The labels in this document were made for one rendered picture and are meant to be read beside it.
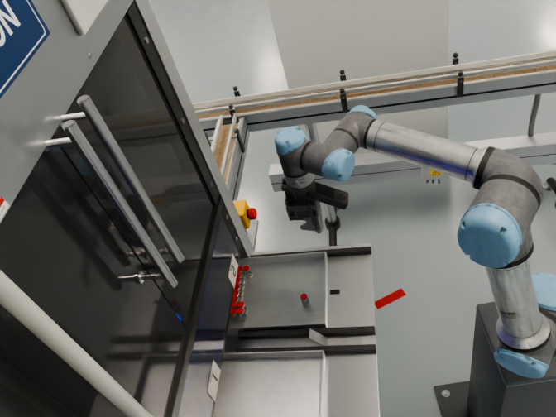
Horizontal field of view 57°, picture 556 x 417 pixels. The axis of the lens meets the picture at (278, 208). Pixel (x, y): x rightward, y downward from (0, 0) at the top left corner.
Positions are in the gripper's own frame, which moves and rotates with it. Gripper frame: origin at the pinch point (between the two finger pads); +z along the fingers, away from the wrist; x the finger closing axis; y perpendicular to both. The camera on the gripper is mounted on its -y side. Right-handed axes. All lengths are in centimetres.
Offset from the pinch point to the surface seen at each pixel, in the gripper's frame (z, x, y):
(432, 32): 26, -143, -46
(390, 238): 109, -84, -17
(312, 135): 34, -86, 12
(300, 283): 21.3, 3.3, 10.1
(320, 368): 21.3, 31.8, 2.9
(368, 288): 21.5, 6.4, -10.9
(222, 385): 21, 36, 31
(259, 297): 21.2, 7.7, 23.1
